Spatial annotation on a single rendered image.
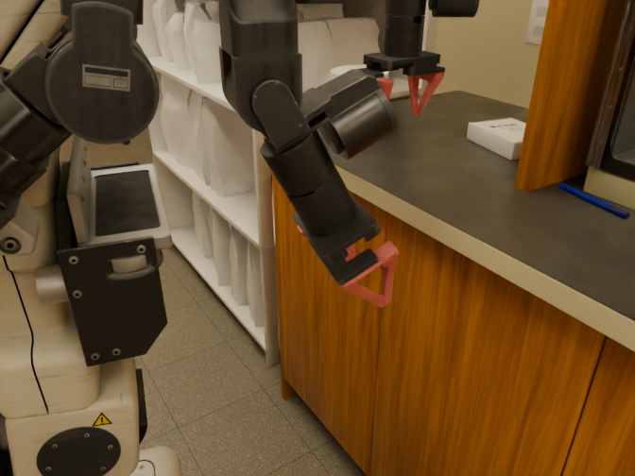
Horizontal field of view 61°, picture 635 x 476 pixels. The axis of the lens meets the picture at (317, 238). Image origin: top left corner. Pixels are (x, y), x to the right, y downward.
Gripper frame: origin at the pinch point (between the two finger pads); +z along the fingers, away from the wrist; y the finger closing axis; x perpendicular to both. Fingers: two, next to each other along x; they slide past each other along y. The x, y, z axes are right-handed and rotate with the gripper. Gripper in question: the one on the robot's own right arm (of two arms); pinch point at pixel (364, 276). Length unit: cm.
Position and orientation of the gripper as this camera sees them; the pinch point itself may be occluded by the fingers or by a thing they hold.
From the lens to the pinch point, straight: 61.9
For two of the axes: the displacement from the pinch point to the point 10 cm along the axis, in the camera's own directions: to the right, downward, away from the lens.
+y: -3.4, -4.5, 8.3
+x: -8.4, 5.4, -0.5
